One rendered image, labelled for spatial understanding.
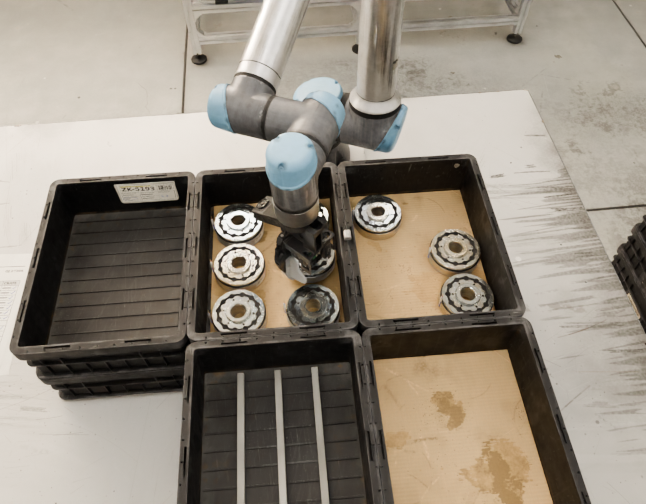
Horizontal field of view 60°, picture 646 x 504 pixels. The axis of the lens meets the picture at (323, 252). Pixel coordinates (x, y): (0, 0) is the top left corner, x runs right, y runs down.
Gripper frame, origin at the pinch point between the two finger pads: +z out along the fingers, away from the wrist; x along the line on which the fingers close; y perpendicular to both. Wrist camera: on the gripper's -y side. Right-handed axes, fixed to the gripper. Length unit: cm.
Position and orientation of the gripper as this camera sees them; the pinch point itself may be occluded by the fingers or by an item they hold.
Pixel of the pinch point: (297, 265)
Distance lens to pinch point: 112.8
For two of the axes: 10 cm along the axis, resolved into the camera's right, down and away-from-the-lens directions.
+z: 0.4, 5.3, 8.5
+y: 7.7, 5.3, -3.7
